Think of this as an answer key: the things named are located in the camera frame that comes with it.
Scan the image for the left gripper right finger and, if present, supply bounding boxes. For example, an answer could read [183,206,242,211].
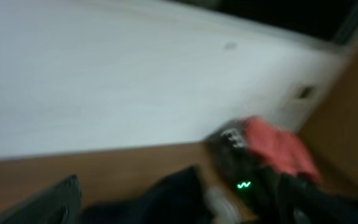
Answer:
[277,174,358,224]

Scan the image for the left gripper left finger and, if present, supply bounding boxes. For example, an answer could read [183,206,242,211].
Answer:
[0,175,82,224]

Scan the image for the navy blue shorts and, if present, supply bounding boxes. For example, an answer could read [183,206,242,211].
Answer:
[80,166,213,224]

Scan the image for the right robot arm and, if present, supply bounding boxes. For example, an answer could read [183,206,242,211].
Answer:
[232,164,358,224]

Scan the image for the red t-shirt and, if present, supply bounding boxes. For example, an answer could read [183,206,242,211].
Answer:
[242,116,321,183]

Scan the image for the black garment with white print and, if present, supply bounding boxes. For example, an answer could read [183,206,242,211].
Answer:
[205,119,279,190]

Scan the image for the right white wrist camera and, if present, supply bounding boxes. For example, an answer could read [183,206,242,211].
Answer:
[204,187,241,224]

